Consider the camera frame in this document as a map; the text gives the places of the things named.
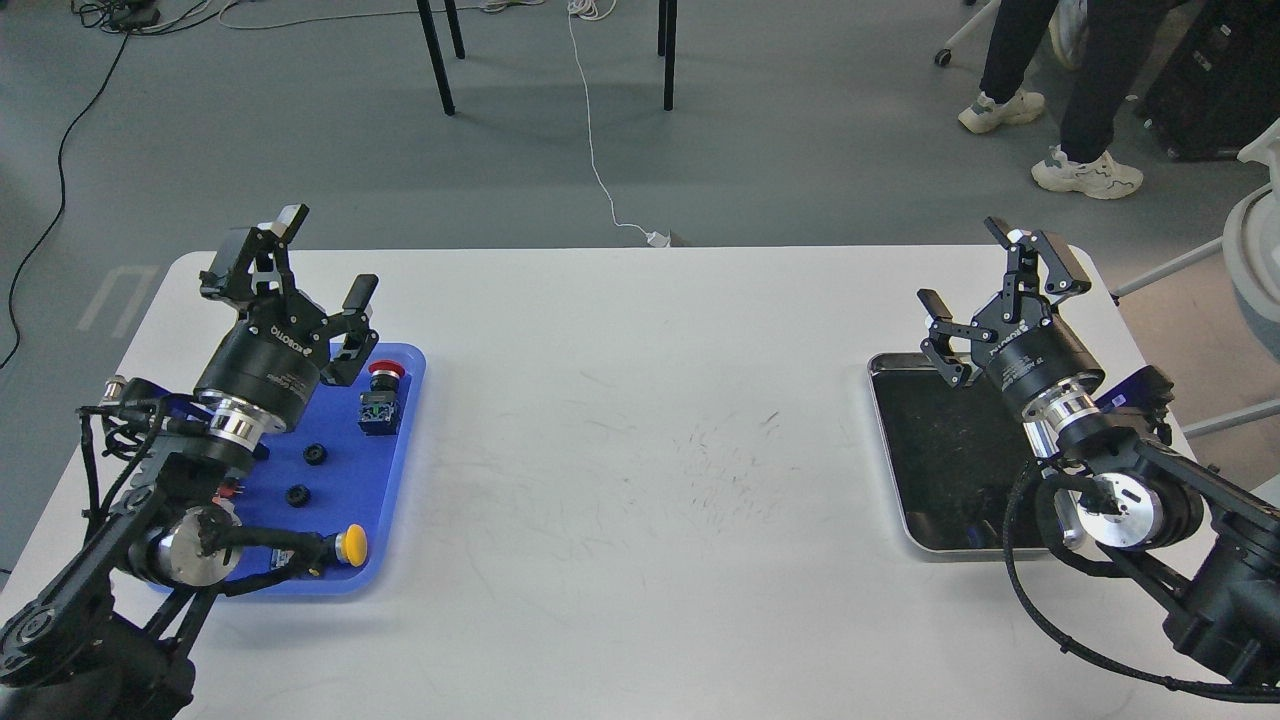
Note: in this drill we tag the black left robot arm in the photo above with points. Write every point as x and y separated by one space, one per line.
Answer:
109 637

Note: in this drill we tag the small black gear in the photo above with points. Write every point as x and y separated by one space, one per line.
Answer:
315 454
298 496

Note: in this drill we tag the black equipment case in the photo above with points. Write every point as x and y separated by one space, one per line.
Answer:
1219 90

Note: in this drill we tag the person in black trousers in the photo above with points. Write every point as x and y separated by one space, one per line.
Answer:
1120 36

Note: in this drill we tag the silver metal tray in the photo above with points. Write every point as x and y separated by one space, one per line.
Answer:
954 455

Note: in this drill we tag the red push button switch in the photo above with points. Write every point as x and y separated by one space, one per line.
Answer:
380 411

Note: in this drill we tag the blue plastic tray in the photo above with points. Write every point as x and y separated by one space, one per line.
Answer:
358 483

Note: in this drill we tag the yellow push button switch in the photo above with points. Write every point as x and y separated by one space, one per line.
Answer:
348 548

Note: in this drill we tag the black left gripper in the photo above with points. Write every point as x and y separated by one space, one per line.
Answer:
283 345

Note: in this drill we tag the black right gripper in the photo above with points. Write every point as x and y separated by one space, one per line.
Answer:
1018 341

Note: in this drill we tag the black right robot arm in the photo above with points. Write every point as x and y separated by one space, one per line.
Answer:
1113 500

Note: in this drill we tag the white office chair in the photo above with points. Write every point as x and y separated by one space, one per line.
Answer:
1248 245

